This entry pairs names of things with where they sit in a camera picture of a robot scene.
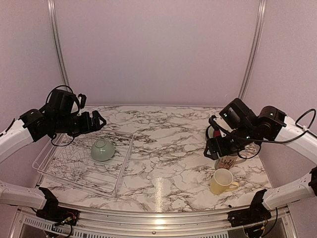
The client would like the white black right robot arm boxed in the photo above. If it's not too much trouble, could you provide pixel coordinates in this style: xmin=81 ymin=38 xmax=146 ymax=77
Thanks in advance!
xmin=204 ymin=98 xmax=317 ymax=222

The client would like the yellow mug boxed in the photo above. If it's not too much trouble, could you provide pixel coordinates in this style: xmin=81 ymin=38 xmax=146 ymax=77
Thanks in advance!
xmin=210 ymin=168 xmax=240 ymax=195

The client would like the aluminium front rail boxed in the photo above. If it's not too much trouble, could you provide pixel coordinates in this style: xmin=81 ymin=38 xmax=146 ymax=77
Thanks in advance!
xmin=9 ymin=206 xmax=298 ymax=238

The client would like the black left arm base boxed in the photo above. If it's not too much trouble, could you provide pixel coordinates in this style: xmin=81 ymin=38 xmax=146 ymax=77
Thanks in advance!
xmin=36 ymin=206 xmax=79 ymax=226

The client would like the aluminium corner post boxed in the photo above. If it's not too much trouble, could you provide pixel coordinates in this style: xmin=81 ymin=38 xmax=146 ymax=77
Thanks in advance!
xmin=236 ymin=0 xmax=267 ymax=101
xmin=48 ymin=0 xmax=70 ymax=86

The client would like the white wire dish rack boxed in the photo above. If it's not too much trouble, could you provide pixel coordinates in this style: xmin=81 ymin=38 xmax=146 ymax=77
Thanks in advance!
xmin=32 ymin=129 xmax=134 ymax=198

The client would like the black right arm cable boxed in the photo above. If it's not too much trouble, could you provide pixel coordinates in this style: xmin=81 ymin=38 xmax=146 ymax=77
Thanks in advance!
xmin=209 ymin=109 xmax=317 ymax=225

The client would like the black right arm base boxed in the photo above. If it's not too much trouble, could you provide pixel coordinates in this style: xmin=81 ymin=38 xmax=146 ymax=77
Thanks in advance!
xmin=227 ymin=204 xmax=271 ymax=227

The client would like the red floral plate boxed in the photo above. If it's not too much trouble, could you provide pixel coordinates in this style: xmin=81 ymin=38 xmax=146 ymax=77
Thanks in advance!
xmin=213 ymin=130 xmax=221 ymax=137

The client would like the pale green floral plate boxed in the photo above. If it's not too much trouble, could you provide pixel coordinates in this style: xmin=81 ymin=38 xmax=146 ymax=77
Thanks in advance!
xmin=205 ymin=125 xmax=214 ymax=140

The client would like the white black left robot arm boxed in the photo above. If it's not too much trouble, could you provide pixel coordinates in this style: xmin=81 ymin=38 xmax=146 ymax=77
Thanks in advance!
xmin=0 ymin=85 xmax=106 ymax=221

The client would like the aluminium right corner post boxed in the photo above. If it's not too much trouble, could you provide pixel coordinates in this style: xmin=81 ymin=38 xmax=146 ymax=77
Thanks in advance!
xmin=236 ymin=0 xmax=267 ymax=101

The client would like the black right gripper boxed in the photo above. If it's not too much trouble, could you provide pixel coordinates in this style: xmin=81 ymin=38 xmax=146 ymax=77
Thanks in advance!
xmin=204 ymin=124 xmax=258 ymax=160

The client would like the aluminium left corner post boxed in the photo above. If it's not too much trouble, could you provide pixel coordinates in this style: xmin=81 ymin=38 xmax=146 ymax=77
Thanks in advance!
xmin=48 ymin=0 xmax=70 ymax=86

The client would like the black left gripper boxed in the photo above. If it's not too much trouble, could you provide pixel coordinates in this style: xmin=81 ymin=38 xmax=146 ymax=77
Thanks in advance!
xmin=53 ymin=110 xmax=106 ymax=138

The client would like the pale green butterfly cup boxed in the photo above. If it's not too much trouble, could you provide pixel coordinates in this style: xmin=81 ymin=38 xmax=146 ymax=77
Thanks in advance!
xmin=91 ymin=139 xmax=115 ymax=162

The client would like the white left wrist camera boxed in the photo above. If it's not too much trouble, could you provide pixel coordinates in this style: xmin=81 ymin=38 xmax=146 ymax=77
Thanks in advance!
xmin=71 ymin=94 xmax=87 ymax=116

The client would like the floral tall mug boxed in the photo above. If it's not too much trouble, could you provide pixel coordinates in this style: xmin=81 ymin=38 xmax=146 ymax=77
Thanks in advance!
xmin=214 ymin=155 xmax=246 ymax=170

